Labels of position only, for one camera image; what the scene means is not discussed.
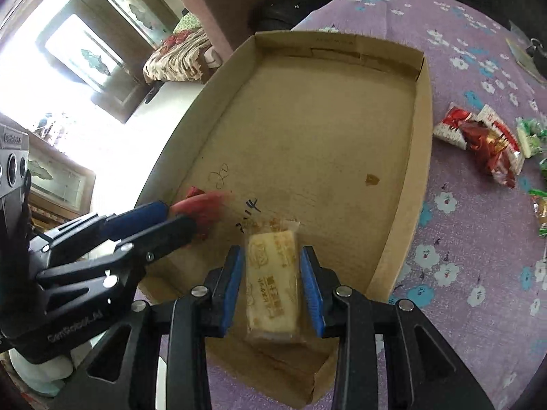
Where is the patterned blanket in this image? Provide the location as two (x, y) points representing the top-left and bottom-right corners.
(143, 12), (224, 85)

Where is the yellow cake bar packet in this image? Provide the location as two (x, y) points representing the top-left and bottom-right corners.
(245, 218), (302, 343)

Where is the purple floral tablecloth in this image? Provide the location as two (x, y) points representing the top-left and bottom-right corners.
(158, 0), (547, 410)

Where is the olive flat pouch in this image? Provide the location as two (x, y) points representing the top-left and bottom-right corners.
(505, 38), (546, 84)

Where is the cardboard tray box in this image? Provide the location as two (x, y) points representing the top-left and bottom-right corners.
(132, 29), (435, 410)

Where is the brown pink armchair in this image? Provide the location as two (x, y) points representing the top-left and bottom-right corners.
(178, 0), (335, 63)

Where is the shiny red foil snack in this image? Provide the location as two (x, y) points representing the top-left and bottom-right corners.
(460, 120), (516, 188)

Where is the red snack bar packet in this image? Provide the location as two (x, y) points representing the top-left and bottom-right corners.
(170, 186), (229, 240)

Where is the red white snack packet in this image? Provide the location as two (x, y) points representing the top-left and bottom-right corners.
(433, 103), (475, 150)

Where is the white red strip packet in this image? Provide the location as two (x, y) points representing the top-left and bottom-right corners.
(477, 105), (525, 175)

